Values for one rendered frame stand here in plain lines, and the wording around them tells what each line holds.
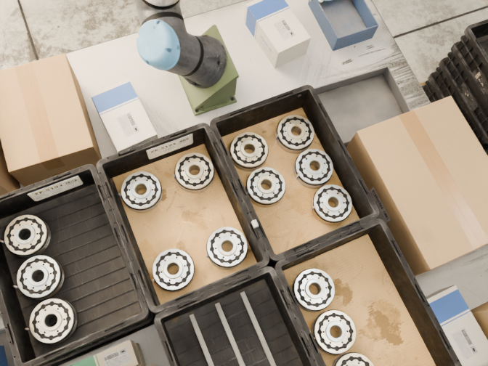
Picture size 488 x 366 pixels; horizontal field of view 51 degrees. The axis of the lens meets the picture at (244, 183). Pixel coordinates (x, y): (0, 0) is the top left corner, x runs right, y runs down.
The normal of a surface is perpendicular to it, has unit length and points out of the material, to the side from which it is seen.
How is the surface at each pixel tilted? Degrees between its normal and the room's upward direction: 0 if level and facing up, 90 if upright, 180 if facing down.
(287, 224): 0
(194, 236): 0
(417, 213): 0
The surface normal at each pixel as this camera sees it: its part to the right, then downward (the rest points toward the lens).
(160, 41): -0.52, 0.10
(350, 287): 0.07, -0.32
